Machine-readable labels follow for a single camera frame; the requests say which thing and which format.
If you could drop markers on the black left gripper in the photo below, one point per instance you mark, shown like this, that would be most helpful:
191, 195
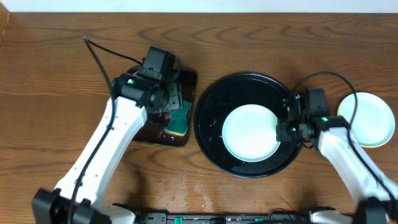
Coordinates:
174, 101

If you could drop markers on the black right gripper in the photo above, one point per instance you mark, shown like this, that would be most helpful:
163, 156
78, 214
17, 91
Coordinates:
282, 135

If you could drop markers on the green yellow sponge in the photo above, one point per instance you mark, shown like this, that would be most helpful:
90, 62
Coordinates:
178, 124

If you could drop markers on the mint plate with red stain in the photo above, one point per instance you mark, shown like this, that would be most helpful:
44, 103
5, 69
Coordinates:
374, 122

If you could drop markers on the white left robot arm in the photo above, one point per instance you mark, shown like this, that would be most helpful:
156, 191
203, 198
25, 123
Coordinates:
79, 195

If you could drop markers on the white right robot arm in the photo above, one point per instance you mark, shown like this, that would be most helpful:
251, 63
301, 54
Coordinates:
374, 194

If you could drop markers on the rectangular black tray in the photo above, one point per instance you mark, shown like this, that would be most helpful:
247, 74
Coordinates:
153, 130

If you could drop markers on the round black tray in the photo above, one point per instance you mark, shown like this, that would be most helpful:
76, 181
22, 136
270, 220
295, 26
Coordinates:
221, 98

